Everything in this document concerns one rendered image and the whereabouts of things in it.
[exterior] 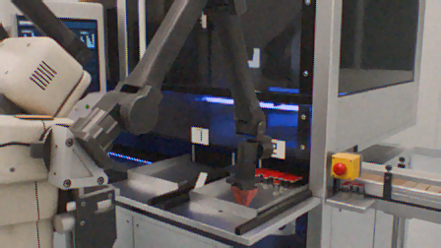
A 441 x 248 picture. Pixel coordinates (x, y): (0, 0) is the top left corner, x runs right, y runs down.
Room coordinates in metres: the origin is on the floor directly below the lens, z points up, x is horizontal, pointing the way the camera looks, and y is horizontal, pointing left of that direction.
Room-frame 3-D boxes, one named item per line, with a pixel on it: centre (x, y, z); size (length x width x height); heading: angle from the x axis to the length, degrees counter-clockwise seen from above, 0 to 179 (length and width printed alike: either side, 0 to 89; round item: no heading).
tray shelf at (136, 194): (1.47, 0.04, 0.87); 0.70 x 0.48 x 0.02; 51
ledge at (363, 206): (1.37, -0.44, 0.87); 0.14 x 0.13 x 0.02; 141
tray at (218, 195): (1.39, -0.12, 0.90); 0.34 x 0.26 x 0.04; 140
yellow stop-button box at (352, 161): (1.35, -0.41, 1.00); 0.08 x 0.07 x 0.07; 141
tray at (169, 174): (1.63, 0.13, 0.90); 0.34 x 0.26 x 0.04; 141
